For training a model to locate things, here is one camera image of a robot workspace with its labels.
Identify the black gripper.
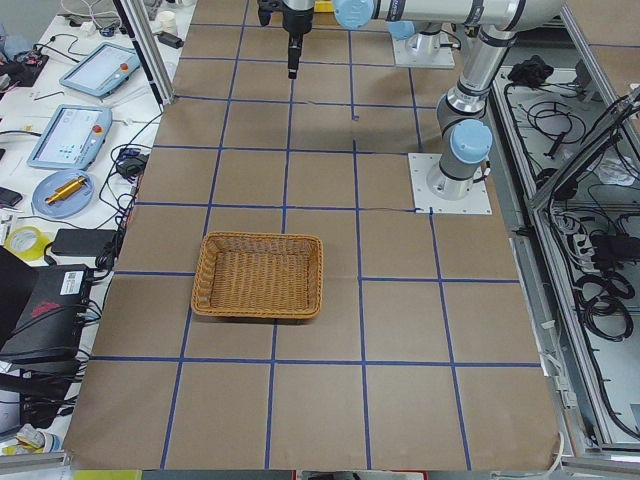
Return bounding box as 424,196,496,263
282,0,314,79

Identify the yellow tape roll on desk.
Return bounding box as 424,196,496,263
4,226,51,262

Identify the white paper cup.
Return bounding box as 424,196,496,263
156,10,178,35

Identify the upper blue teach pendant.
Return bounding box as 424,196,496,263
59,42,141,98

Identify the blue teach pendant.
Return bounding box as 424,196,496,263
27,104,113,170
59,42,141,98

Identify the lower blue teach pendant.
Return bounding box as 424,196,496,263
27,104,113,170

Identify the brown wicker basket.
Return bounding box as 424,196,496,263
191,232,324,320

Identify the brass cylinder tool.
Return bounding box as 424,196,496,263
45,176,87,205

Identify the blue plate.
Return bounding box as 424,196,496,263
31,169,94,219

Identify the black power adapter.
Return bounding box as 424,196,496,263
51,229,116,257

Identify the black computer box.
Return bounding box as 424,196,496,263
1,248,94,365

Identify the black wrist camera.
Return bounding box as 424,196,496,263
257,0,282,26

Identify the aluminium frame post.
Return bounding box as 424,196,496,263
113,0,174,106

